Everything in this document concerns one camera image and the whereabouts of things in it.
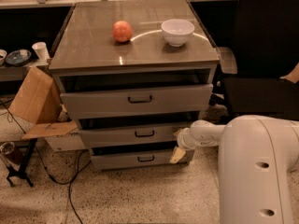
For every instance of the brown cardboard box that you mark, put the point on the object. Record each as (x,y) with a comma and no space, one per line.
(38,101)

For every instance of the orange red apple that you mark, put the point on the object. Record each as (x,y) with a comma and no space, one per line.
(122,31)

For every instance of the black office chair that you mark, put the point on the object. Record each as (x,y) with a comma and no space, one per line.
(258,69)

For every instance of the low grey shelf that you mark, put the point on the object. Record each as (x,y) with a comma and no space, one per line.
(12,73)

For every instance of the white paper cup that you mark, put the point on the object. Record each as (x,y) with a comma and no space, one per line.
(40,48)

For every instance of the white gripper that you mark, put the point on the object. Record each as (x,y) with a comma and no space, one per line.
(183,141)

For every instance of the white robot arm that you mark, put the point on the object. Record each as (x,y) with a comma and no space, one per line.
(255,155)

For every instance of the grey bottom drawer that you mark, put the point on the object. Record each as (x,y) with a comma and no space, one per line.
(132,160)

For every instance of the grey drawer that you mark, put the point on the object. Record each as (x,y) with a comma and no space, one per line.
(132,160)
(134,135)
(121,103)

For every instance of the grey drawer cabinet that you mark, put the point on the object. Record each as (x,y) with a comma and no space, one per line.
(88,58)

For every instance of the grey top drawer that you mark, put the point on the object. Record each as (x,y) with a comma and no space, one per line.
(121,103)

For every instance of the white small bowl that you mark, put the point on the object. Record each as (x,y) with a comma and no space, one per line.
(3,55)

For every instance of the dark blue plate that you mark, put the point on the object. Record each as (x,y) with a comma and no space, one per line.
(18,57)

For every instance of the black metal stand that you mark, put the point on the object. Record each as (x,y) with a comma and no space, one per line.
(15,156)

